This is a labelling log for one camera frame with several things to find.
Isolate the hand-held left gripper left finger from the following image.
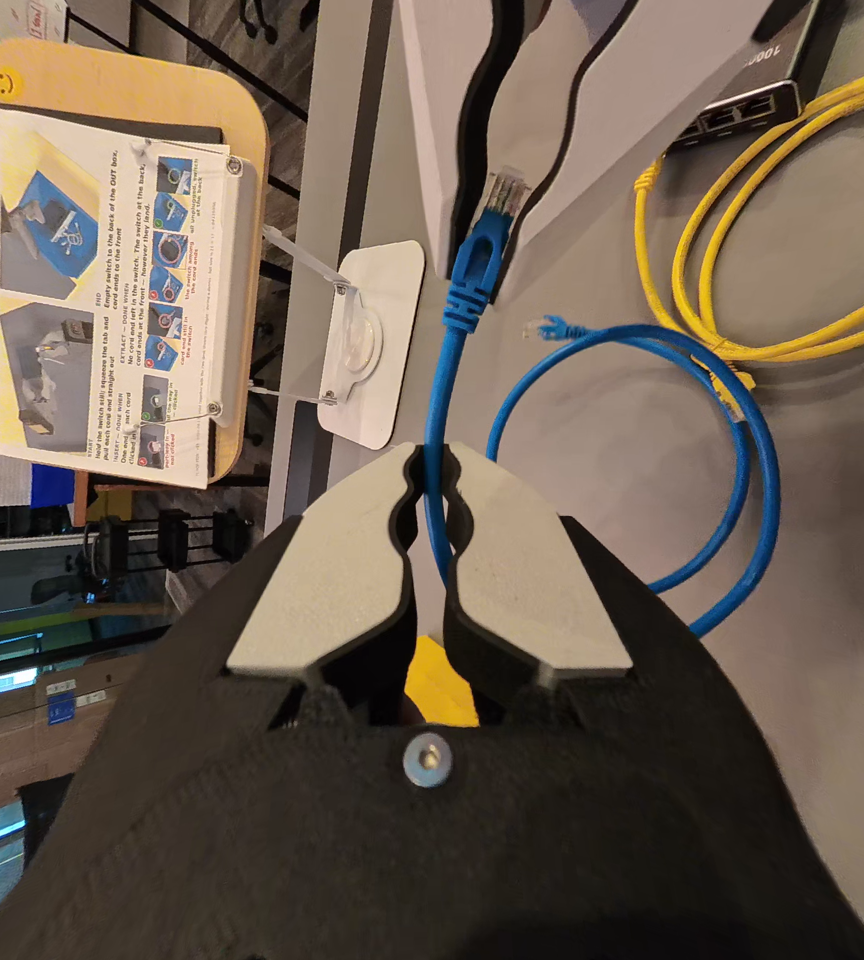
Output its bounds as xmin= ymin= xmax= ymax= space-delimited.
xmin=226 ymin=441 xmax=427 ymax=726

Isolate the printed instruction sheet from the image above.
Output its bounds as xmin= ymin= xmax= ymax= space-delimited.
xmin=0 ymin=100 xmax=235 ymax=494

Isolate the brown wooden cabinet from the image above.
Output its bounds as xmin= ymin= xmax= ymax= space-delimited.
xmin=0 ymin=658 xmax=172 ymax=824

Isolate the black network switch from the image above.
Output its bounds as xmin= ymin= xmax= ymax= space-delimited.
xmin=663 ymin=0 xmax=847 ymax=153

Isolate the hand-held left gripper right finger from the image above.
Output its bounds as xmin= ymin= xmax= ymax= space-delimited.
xmin=442 ymin=441 xmax=635 ymax=726

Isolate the clear acrylic sign stand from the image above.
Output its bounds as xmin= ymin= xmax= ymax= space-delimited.
xmin=130 ymin=138 xmax=427 ymax=452

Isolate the blue ethernet cable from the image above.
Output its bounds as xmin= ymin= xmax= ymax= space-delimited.
xmin=424 ymin=168 xmax=782 ymax=640

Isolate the light wooden side table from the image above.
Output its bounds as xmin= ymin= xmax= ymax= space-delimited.
xmin=0 ymin=37 xmax=272 ymax=486

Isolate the yellow ethernet cable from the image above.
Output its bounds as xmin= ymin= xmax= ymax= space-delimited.
xmin=632 ymin=63 xmax=864 ymax=430

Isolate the black metal rack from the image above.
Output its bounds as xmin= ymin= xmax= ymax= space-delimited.
xmin=82 ymin=507 xmax=262 ymax=603

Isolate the yellow plastic box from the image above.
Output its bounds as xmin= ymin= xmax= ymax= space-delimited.
xmin=404 ymin=634 xmax=479 ymax=729

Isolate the whiteboard with handwriting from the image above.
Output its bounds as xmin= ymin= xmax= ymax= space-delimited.
xmin=0 ymin=0 xmax=72 ymax=45

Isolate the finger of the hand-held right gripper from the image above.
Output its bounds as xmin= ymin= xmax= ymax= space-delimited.
xmin=397 ymin=0 xmax=550 ymax=281
xmin=487 ymin=0 xmax=778 ymax=306

